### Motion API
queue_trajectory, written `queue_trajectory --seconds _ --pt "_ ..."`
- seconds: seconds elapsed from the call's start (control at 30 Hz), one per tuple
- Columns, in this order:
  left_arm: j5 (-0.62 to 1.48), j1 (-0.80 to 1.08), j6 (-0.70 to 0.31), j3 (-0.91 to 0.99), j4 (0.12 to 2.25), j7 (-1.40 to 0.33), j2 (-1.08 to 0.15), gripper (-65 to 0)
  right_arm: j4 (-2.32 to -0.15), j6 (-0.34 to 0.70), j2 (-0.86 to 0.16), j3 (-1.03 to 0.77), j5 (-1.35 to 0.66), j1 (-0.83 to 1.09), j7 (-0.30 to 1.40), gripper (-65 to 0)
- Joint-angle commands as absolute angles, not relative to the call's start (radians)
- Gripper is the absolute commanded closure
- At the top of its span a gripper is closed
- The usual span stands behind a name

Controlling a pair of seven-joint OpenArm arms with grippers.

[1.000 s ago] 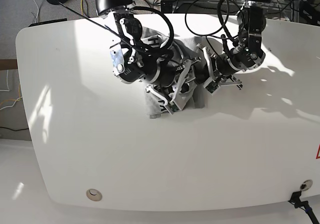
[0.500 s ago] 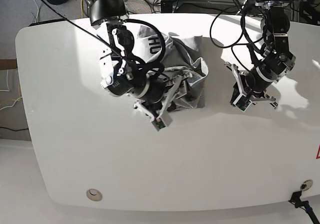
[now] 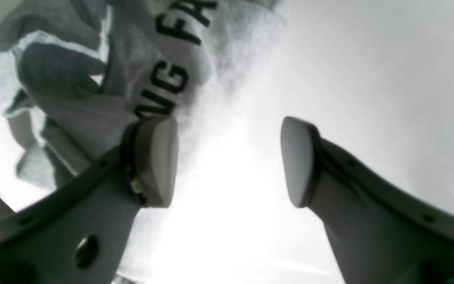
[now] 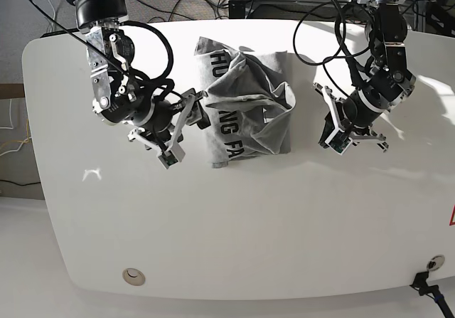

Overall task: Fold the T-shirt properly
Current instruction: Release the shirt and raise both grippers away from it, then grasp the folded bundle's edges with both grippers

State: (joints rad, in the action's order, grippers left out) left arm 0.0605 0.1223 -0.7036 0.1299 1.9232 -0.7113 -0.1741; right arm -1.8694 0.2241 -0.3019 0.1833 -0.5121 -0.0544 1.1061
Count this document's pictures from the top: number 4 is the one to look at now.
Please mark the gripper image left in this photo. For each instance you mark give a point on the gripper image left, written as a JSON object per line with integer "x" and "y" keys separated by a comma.
{"x": 165, "y": 120}

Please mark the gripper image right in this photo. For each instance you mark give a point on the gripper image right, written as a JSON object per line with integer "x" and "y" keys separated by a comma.
{"x": 353, "y": 115}

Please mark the grey T-shirt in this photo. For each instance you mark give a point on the grey T-shirt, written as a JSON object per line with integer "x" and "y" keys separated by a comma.
{"x": 249, "y": 102}

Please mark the red warning triangle sticker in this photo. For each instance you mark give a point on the red warning triangle sticker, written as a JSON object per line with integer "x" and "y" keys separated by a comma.
{"x": 452, "y": 219}

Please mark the round beige table grommet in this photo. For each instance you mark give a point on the round beige table grommet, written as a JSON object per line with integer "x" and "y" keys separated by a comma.
{"x": 133, "y": 277}

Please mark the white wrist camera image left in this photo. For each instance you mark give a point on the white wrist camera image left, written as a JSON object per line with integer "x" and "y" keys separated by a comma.
{"x": 173, "y": 155}

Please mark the round grommet with cable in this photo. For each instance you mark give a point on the round grommet with cable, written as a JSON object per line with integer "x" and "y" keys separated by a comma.
{"x": 436, "y": 263}

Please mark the black clamp with cable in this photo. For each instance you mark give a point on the black clamp with cable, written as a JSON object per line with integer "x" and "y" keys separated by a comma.
{"x": 432, "y": 291}

